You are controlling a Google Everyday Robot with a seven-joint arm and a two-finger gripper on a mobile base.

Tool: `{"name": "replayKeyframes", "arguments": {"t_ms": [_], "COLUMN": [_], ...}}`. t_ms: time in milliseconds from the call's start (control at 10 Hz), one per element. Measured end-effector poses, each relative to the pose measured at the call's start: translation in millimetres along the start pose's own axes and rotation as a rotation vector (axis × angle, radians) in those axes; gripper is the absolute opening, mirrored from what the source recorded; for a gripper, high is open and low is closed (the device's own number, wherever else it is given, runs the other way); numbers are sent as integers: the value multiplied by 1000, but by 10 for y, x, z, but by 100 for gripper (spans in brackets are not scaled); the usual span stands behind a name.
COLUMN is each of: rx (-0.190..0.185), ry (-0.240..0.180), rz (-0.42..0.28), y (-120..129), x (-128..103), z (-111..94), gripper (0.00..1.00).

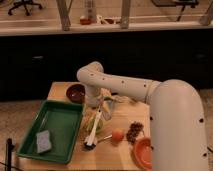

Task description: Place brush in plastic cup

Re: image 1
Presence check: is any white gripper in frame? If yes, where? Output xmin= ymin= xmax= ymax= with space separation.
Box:
xmin=85 ymin=86 xmax=124 ymax=121

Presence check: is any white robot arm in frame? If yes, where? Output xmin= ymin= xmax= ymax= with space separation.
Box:
xmin=77 ymin=62 xmax=209 ymax=171

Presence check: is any dark red bowl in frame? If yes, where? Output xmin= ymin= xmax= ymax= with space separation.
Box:
xmin=66 ymin=84 xmax=85 ymax=104

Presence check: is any brown grape bunch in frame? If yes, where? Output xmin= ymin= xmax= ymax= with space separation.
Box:
xmin=126 ymin=122 xmax=143 ymax=144

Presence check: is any green plastic tray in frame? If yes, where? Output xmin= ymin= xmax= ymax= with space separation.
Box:
xmin=17 ymin=100 xmax=83 ymax=164

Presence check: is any grey sponge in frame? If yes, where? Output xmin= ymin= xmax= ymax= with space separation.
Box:
xmin=36 ymin=130 xmax=52 ymax=153

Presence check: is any orange plastic bowl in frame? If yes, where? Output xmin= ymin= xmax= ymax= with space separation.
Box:
xmin=133 ymin=138 xmax=152 ymax=171

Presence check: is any red object on ledge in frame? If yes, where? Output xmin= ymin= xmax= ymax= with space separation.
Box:
xmin=79 ymin=16 xmax=92 ymax=25

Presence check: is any black office chair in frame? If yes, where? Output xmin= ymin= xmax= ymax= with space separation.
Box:
xmin=8 ymin=0 xmax=43 ymax=16

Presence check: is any black post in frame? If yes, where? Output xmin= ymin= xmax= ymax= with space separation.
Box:
xmin=5 ymin=138 xmax=15 ymax=171

